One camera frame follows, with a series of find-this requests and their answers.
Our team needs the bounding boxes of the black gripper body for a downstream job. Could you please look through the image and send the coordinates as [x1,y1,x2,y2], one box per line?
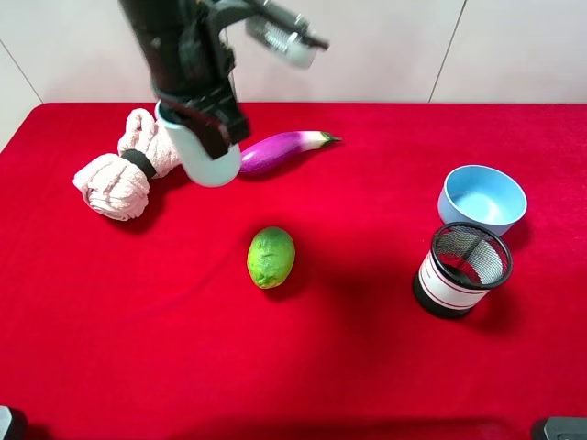
[118,1,256,110]

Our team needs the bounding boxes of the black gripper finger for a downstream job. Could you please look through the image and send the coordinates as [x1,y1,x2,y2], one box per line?
[160,93,250,160]

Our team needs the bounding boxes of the light teal plastic cup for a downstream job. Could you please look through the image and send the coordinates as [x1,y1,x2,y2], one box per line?
[155,100,241,187]

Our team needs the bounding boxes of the purple toy eggplant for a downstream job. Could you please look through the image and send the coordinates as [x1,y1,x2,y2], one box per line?
[239,131,342,176]

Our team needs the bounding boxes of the black band on towel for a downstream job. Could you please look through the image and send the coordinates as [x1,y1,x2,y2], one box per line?
[120,148,157,180]

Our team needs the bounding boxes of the pink rolled towel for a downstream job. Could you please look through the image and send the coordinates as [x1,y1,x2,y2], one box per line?
[72,108,180,221]

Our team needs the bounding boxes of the green toy lime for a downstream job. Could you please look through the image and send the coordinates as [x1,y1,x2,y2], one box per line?
[247,226,295,290]

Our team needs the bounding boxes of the red tablecloth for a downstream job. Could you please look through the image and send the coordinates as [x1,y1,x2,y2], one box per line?
[1,104,586,439]

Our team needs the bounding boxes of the light blue bowl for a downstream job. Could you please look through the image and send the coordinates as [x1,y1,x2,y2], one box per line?
[437,165,528,237]

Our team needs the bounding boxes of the black mesh pen holder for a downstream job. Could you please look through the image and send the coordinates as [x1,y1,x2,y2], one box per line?
[413,222,513,319]

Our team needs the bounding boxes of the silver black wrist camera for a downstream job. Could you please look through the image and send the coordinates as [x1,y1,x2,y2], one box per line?
[245,1,329,70]

